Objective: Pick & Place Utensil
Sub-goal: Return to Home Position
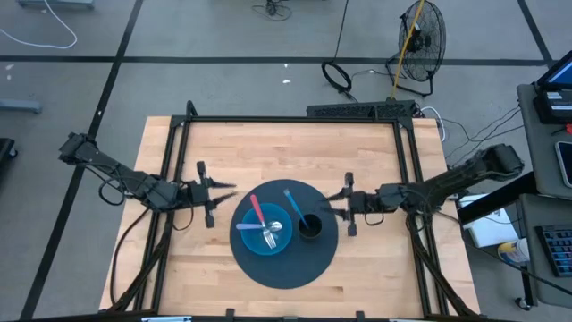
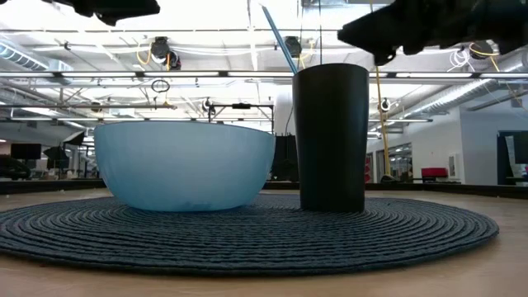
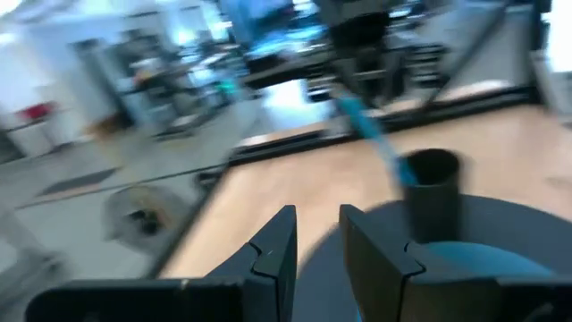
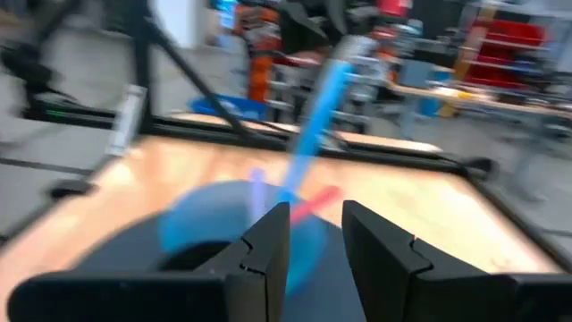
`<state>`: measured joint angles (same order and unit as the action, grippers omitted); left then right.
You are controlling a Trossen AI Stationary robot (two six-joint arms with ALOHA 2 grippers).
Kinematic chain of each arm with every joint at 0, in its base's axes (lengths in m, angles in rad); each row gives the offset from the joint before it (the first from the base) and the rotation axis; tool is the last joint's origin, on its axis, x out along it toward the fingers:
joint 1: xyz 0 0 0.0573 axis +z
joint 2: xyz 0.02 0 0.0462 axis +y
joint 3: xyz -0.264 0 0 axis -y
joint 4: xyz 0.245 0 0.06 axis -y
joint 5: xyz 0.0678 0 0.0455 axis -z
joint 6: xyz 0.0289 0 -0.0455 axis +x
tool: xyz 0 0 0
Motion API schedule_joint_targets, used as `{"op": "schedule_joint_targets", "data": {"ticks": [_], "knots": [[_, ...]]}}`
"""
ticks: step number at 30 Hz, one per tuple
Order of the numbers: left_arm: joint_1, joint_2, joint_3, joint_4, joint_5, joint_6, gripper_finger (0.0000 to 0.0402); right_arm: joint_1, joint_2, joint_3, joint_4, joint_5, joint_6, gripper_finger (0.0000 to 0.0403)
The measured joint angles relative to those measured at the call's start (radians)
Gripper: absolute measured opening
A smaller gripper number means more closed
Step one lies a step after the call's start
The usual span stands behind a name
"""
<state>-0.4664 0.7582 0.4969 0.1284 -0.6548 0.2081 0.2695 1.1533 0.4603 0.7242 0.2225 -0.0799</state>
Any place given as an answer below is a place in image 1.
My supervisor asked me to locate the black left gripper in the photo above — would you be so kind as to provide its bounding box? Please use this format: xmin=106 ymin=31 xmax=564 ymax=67
xmin=179 ymin=160 xmax=239 ymax=229

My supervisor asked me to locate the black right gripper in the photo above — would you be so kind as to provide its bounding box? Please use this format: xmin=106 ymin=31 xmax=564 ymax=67
xmin=327 ymin=172 xmax=381 ymax=237

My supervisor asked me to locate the black cup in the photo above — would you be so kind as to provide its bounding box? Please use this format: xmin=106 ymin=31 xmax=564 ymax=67
xmin=297 ymin=213 xmax=324 ymax=241

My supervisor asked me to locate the spoon with purple handle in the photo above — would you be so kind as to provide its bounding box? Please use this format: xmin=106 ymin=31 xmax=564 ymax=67
xmin=235 ymin=220 xmax=284 ymax=233

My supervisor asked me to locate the blue plastic bowl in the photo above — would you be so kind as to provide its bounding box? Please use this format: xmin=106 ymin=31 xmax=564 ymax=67
xmin=240 ymin=202 xmax=294 ymax=257

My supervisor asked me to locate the round dark woven placemat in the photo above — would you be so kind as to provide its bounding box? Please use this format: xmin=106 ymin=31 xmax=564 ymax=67
xmin=229 ymin=178 xmax=340 ymax=291

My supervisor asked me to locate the white box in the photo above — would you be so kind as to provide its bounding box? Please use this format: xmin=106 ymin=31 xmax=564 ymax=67
xmin=458 ymin=192 xmax=520 ymax=250

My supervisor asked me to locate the white and yellow container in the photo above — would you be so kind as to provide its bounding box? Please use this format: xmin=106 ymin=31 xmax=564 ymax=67
xmin=496 ymin=237 xmax=531 ymax=267

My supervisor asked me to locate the black floor fan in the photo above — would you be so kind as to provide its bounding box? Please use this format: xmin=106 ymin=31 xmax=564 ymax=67
xmin=386 ymin=0 xmax=448 ymax=98

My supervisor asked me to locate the grey desk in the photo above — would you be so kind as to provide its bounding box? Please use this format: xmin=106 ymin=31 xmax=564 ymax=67
xmin=517 ymin=194 xmax=572 ymax=310
xmin=516 ymin=82 xmax=572 ymax=200

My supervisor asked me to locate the black keyboard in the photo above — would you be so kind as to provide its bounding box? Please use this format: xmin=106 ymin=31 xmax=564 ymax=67
xmin=534 ymin=223 xmax=572 ymax=279

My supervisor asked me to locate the grey bar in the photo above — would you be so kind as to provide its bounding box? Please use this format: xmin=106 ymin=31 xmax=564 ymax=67
xmin=0 ymin=98 xmax=43 ymax=115
xmin=17 ymin=0 xmax=96 ymax=10

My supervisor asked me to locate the black phone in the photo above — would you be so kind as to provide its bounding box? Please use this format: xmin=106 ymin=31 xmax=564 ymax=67
xmin=554 ymin=140 xmax=572 ymax=189

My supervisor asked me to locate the black desk device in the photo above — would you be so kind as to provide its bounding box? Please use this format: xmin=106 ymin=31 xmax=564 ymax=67
xmin=533 ymin=87 xmax=572 ymax=126

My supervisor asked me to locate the black laptop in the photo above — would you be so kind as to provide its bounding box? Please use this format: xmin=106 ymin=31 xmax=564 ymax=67
xmin=535 ymin=49 xmax=572 ymax=91

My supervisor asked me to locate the black right camera cable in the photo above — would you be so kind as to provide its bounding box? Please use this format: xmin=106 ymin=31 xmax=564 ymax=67
xmin=363 ymin=208 xmax=386 ymax=227

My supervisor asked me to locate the black camera cable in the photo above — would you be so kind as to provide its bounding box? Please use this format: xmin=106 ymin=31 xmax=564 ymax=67
xmin=363 ymin=208 xmax=386 ymax=227
xmin=172 ymin=178 xmax=197 ymax=232

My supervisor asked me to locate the black left camera cable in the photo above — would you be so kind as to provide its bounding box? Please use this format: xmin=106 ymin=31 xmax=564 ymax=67
xmin=172 ymin=178 xmax=197 ymax=232

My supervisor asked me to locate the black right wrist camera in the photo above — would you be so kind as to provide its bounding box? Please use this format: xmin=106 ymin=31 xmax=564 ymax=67
xmin=379 ymin=182 xmax=415 ymax=212

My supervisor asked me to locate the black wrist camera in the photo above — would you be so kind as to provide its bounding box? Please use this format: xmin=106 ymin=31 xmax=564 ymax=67
xmin=379 ymin=182 xmax=415 ymax=212
xmin=151 ymin=177 xmax=189 ymax=212

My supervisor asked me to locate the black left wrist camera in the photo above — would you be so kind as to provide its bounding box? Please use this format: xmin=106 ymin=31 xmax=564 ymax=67
xmin=151 ymin=177 xmax=189 ymax=212

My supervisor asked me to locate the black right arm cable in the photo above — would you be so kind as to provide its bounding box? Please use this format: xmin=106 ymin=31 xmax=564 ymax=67
xmin=403 ymin=208 xmax=448 ymax=278

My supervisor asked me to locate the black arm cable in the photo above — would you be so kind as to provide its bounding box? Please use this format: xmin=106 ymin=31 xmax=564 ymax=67
xmin=403 ymin=208 xmax=448 ymax=278
xmin=97 ymin=163 xmax=153 ymax=310

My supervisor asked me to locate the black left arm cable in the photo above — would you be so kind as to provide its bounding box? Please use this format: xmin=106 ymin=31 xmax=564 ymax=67
xmin=97 ymin=163 xmax=153 ymax=310

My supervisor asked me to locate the black hanging cable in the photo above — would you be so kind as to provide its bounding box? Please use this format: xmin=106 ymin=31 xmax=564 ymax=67
xmin=320 ymin=0 xmax=359 ymax=103

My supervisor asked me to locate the yellow hanging cable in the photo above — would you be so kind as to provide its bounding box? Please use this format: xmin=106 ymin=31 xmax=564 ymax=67
xmin=391 ymin=0 xmax=425 ymax=100

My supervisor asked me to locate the black floor cable bundle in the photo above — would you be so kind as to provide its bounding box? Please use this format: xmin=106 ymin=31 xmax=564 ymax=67
xmin=251 ymin=0 xmax=294 ymax=22

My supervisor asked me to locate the white floor cable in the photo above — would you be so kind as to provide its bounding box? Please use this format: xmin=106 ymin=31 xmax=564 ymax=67
xmin=0 ymin=0 xmax=79 ymax=50

